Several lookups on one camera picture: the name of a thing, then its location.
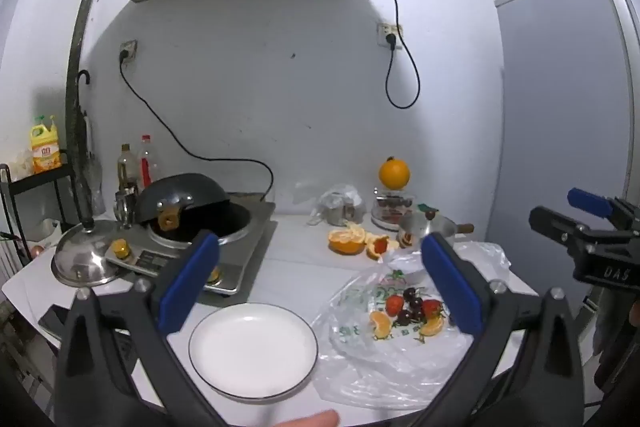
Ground dark vertical pipe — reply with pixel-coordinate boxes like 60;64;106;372
65;0;99;168

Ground peeled mandarin segment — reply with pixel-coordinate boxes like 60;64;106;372
370;311;394;341
418;317;445;338

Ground half peeled orange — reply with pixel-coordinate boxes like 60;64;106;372
327;222;369;256

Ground steel induction stove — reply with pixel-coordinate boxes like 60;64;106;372
105;194;278;295

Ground yellow detergent bottle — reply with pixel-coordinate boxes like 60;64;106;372
31;114;63;175

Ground small steel pot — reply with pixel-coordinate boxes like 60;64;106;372
397;207;475;251

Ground clear printed plastic bag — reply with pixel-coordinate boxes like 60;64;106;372
311;241;511;410

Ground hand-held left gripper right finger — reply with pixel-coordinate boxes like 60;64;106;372
395;232;586;427

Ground small white bag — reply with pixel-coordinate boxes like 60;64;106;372
10;150;34;178

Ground black metal rack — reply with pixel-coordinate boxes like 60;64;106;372
0;162;76;268

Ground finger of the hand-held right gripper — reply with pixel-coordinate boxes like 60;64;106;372
566;188;640;230
528;206;598;254

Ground orange peel piece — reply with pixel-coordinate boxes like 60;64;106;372
366;233;401;262

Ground crumpled clear bag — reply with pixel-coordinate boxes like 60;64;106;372
307;184;368;228

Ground black range hood cable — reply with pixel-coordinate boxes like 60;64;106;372
372;0;421;109

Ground black stove cable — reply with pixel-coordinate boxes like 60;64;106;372
118;50;275;205

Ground black phone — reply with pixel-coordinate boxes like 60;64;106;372
39;304;71;340

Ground white plate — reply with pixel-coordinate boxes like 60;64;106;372
188;303;319;400

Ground red cap clear bottle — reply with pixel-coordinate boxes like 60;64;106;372
138;135;161;190

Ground whole orange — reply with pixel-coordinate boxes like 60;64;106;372
378;157;412;191

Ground cluster of dark cherries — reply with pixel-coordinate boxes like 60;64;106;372
396;287;427;327

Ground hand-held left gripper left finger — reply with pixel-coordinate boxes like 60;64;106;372
55;229;236;427

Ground steel cup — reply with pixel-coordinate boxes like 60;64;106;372
115;190;137;228

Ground clear glass jar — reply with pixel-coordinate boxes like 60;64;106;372
371;187;418;230

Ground small grey jar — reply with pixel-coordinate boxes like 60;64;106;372
327;200;366;226

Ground black umbrella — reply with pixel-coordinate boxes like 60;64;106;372
70;70;101;228

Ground grey refrigerator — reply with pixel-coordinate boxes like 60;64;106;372
494;0;640;308

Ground black wok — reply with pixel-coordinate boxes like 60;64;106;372
135;174;232;238

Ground cooking oil bottle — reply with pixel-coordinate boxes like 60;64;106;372
117;144;140;198

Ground steel pot lid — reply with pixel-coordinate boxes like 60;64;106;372
51;219;121;287

